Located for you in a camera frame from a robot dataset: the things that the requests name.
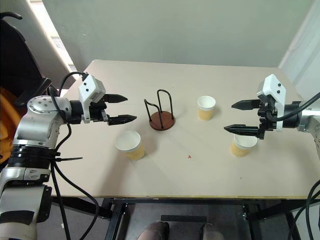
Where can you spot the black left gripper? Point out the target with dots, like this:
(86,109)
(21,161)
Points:
(98,112)

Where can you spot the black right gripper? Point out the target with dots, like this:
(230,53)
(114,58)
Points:
(266,122)

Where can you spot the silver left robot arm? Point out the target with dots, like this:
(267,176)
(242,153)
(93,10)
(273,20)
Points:
(37,125)

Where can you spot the yellow paper cup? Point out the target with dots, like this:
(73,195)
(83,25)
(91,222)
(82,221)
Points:
(130,146)
(205,110)
(241,148)

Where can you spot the black office chair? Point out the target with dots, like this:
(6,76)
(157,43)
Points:
(17,65)

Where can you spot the orange cloth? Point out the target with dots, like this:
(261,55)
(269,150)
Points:
(7,117)

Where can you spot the dark rounded shape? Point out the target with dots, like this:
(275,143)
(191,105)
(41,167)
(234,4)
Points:
(156,231)
(212,232)

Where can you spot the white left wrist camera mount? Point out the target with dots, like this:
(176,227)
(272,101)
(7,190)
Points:
(91,86)

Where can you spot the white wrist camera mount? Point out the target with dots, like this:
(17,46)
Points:
(273,86)
(91,86)

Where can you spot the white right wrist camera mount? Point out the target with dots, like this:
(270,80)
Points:
(273,86)

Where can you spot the black metal table frame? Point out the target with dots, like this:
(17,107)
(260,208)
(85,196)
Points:
(117,220)

